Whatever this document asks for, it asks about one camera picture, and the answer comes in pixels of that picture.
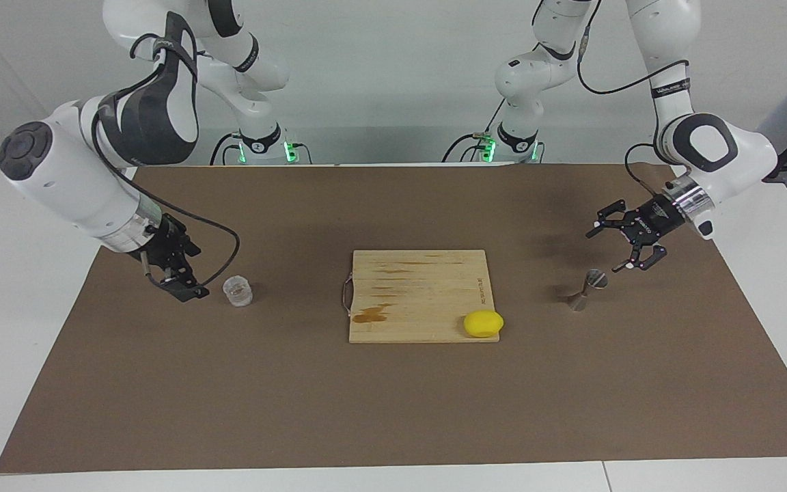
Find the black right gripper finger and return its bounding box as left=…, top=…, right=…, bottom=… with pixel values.
left=158, top=267, right=210, bottom=302
left=174, top=232, right=202, bottom=260

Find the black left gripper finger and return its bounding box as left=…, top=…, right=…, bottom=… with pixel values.
left=585, top=199, right=641, bottom=241
left=611, top=235, right=668, bottom=273

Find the clear glass cup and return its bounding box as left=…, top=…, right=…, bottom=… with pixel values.
left=222, top=275, right=254, bottom=308

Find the metal jigger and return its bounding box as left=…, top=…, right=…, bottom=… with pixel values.
left=566, top=269, right=609, bottom=313

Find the brown table mat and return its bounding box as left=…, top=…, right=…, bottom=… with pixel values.
left=0, top=164, right=787, bottom=474

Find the yellow lemon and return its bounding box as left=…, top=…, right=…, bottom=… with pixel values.
left=463, top=310, right=505, bottom=339

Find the wooden cutting board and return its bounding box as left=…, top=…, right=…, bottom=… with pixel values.
left=342, top=249, right=501, bottom=344

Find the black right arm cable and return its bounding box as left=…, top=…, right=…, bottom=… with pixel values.
left=92, top=31, right=241, bottom=286

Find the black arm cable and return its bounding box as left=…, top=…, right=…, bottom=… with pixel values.
left=92, top=31, right=241, bottom=286
left=575, top=0, right=691, bottom=199

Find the black right base cable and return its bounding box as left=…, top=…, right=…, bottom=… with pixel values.
left=210, top=133, right=240, bottom=165

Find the black base cable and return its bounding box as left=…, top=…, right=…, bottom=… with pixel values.
left=443, top=102, right=507, bottom=163
left=210, top=133, right=240, bottom=165

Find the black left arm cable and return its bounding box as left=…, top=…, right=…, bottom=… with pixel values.
left=575, top=0, right=691, bottom=199

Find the black left base cable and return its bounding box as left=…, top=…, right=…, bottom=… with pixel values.
left=443, top=102, right=507, bottom=163

